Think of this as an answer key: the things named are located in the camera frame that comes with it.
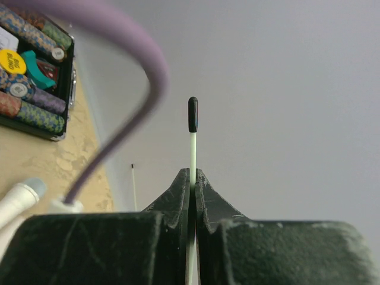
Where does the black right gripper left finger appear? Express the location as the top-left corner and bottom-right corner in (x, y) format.
(1, 169), (189, 285)

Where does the white toy microphone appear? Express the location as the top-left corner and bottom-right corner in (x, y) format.
(1, 178), (47, 229)

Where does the red poker chip stack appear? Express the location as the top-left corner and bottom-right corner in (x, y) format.
(0, 92), (21, 118)

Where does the black poker chip case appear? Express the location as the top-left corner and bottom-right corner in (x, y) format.
(1, 1), (77, 141)

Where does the yellow big blind button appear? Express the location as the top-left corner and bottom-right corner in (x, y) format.
(0, 49), (27, 74)

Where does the teal dealer button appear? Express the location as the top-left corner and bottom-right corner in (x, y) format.
(21, 50), (59, 90)

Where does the green yellow chip stack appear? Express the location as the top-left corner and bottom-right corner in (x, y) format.
(15, 101), (65, 134)

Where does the purple poker chip stack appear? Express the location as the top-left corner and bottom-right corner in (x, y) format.
(31, 87), (66, 115)

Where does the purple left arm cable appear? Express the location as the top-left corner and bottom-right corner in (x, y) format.
(0, 0), (170, 205)

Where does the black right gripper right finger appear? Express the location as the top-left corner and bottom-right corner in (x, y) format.
(195, 170), (379, 284)

